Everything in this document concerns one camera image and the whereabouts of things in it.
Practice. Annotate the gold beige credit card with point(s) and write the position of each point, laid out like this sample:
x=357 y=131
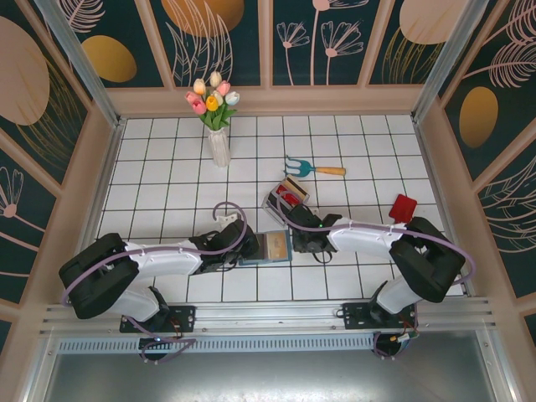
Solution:
x=278 y=246

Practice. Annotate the blue box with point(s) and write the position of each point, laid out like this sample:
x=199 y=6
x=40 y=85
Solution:
x=268 y=263

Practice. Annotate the clear acrylic card box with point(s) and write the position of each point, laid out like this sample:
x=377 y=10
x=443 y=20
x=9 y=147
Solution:
x=274 y=209

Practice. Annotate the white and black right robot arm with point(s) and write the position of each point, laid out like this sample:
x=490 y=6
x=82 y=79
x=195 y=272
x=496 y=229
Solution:
x=364 y=240

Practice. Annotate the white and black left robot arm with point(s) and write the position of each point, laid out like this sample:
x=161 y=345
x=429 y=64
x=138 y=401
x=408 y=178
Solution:
x=167 y=261

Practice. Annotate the beige card with dark stripe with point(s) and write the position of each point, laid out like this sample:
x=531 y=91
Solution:
x=296 y=187

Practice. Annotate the white ribbed vase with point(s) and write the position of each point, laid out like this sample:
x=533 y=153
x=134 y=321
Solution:
x=220 y=148

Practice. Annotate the red toy shovel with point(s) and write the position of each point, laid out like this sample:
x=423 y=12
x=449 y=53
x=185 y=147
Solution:
x=404 y=207

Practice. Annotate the grey metal sheet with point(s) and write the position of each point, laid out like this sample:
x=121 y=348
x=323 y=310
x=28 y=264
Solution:
x=268 y=377

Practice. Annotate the artificial tulip bouquet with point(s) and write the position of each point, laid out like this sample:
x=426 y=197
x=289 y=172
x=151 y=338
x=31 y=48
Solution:
x=211 y=102

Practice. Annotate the aluminium mounting rail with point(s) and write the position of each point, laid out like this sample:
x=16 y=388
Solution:
x=268 y=316

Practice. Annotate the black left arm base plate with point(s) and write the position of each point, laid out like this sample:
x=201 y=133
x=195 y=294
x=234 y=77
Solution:
x=184 y=316

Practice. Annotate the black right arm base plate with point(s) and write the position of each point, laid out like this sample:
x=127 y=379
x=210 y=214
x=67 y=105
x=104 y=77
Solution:
x=354 y=316

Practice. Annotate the aluminium frame post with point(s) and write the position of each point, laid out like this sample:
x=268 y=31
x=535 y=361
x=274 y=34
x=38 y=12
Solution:
x=81 y=63
x=444 y=63

